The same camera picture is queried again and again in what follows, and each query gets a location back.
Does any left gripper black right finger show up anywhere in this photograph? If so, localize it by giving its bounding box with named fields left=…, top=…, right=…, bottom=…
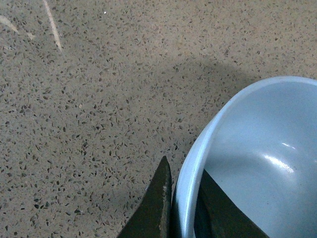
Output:
left=194, top=171, right=268, bottom=238

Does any blue plastic bowl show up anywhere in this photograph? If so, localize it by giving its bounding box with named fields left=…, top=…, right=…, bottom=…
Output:
left=171, top=76, right=317, bottom=238

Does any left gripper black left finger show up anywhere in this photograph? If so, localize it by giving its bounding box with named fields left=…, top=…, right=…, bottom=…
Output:
left=118, top=156, right=172, bottom=238

